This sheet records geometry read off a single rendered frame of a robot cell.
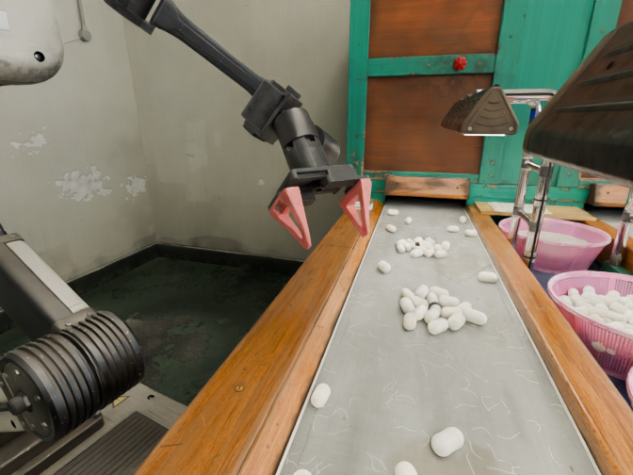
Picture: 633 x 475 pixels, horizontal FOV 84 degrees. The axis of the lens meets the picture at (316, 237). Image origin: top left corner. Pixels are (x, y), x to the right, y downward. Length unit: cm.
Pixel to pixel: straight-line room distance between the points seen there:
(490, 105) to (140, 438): 86
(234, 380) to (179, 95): 244
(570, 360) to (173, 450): 48
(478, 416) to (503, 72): 115
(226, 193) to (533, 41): 196
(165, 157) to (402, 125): 194
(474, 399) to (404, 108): 110
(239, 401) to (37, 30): 58
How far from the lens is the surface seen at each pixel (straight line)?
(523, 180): 103
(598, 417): 51
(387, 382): 50
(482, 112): 63
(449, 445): 43
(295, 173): 47
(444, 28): 144
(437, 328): 60
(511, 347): 63
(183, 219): 291
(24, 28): 70
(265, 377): 47
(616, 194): 151
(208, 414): 44
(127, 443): 86
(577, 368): 58
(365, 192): 51
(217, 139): 261
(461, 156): 143
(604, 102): 20
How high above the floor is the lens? 106
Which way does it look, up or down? 18 degrees down
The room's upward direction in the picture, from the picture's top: straight up
